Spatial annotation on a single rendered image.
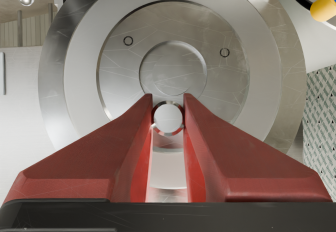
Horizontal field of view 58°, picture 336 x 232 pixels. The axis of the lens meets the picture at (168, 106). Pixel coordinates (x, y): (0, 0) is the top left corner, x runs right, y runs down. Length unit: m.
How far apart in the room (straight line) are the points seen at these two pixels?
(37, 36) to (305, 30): 3.75
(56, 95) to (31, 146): 0.37
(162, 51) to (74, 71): 0.05
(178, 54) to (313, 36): 0.09
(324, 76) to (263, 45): 0.23
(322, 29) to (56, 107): 0.15
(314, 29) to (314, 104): 0.22
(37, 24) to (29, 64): 3.38
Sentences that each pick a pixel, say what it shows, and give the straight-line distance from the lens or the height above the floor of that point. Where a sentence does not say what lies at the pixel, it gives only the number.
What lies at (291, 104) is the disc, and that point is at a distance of 0.18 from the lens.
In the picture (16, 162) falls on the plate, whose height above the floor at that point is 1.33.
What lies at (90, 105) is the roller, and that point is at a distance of 0.16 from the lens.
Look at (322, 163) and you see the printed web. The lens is 0.40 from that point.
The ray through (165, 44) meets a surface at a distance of 0.15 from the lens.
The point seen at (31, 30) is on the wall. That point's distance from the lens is 3.97.
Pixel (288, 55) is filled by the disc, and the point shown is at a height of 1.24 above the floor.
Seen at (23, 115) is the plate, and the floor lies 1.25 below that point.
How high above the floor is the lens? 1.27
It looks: 3 degrees down
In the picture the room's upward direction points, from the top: 177 degrees clockwise
